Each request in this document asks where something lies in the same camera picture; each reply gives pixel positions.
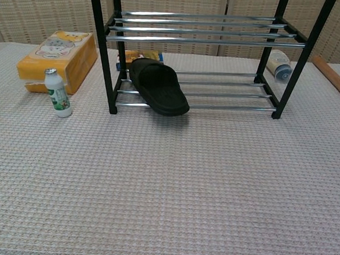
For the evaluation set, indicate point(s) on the orange cat print tissue pack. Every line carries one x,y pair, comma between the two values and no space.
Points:
75,56

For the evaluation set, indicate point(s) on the beige woven folding screen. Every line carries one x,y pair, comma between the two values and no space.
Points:
35,7

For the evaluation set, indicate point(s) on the black slipper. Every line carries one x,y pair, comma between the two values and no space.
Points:
161,89

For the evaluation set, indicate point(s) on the small blue yellow box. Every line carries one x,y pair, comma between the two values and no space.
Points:
147,56

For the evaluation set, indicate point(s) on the white woven tablecloth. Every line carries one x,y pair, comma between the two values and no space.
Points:
165,191

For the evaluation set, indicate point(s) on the black chrome shoe rack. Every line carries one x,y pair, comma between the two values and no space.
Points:
101,41

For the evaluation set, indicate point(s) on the wooden rolling pin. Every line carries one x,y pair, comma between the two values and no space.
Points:
334,77

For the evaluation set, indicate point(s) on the small white drink bottle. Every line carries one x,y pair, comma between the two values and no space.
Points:
59,96

